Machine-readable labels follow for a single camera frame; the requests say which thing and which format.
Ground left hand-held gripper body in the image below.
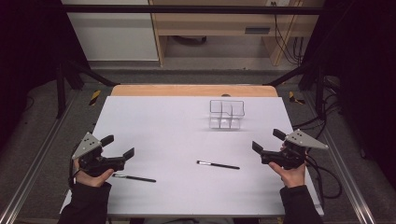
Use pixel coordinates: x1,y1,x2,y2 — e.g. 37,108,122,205
72,132,126,177

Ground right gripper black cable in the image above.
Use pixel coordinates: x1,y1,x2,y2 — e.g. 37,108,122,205
304,153,343,200

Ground white cabinet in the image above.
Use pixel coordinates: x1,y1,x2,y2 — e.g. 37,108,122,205
61,0,160,62

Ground black horizontal frame bar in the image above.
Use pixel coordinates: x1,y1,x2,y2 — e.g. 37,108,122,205
60,4,325,16

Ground yellow black floor tape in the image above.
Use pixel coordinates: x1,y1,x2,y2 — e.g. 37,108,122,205
288,91,306,105
89,90,103,106

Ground black cable under desk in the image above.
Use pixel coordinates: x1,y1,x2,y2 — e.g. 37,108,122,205
170,35,208,46

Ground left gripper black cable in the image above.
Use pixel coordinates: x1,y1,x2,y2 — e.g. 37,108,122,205
68,146,82,189

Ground black metal stand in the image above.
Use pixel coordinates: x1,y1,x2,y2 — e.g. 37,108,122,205
55,58,121,119
263,58,327,119

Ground person's right hand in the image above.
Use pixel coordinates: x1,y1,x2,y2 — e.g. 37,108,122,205
268,146,308,189

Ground aluminium rail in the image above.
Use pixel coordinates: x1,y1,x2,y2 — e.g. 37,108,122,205
0,90,79,224
320,124,378,224

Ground wooden desk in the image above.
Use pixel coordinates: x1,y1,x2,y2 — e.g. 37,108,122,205
148,0,325,67

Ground black pen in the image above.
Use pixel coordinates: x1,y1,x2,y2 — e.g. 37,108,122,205
112,173,157,184
196,160,241,171

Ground person's left hand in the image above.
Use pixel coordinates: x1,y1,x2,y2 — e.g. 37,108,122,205
73,158,115,189

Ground hanging black cables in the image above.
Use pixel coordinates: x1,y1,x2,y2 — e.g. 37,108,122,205
271,1,305,66

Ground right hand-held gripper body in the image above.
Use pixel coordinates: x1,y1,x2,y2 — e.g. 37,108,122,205
261,129,329,171

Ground black curtain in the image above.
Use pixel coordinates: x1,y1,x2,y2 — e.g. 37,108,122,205
303,0,396,183
0,0,92,153

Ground clear acrylic pen holder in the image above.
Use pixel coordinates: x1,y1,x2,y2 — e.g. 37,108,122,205
208,99,246,130

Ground black floor cables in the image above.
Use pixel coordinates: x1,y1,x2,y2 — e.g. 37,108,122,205
291,76,344,141

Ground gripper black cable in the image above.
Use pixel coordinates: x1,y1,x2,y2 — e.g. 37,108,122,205
68,146,82,189
304,153,343,200

